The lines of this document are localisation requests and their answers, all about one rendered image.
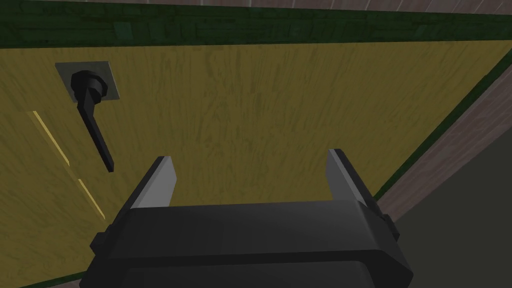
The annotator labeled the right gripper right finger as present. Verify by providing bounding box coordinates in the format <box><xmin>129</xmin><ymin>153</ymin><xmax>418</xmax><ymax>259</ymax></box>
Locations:
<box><xmin>325</xmin><ymin>148</ymin><xmax>377</xmax><ymax>208</ymax></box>

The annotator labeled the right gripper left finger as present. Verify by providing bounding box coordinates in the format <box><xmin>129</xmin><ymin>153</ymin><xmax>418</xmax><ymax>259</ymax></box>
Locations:
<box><xmin>129</xmin><ymin>155</ymin><xmax>178</xmax><ymax>210</ymax></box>

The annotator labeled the yellow wooden door leaf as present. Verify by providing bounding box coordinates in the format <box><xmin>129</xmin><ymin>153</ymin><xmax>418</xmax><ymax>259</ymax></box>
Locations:
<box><xmin>0</xmin><ymin>39</ymin><xmax>512</xmax><ymax>288</ymax></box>

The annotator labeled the black lever door handle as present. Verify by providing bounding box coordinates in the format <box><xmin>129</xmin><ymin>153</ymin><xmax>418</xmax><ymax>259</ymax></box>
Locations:
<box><xmin>54</xmin><ymin>60</ymin><xmax>121</xmax><ymax>174</ymax></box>

